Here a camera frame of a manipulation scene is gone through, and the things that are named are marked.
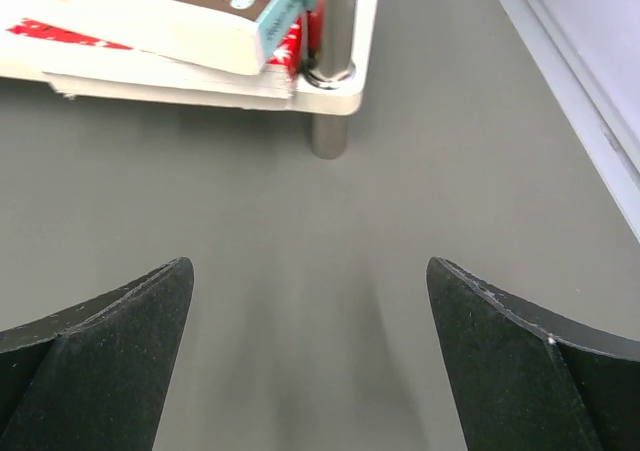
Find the yellow brown paperback book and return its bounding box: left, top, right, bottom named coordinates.
left=1, top=0, right=317, bottom=76

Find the white two-tier shelf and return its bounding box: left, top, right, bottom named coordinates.
left=0, top=0, right=384, bottom=161

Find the red comic cover book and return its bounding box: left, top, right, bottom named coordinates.
left=1, top=17, right=306, bottom=92

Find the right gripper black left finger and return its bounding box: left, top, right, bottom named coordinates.
left=1, top=257, right=194, bottom=450

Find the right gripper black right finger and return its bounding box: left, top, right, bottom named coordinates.
left=426, top=257, right=639, bottom=450

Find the red white book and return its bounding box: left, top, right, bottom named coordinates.
left=43, top=73, right=294, bottom=111

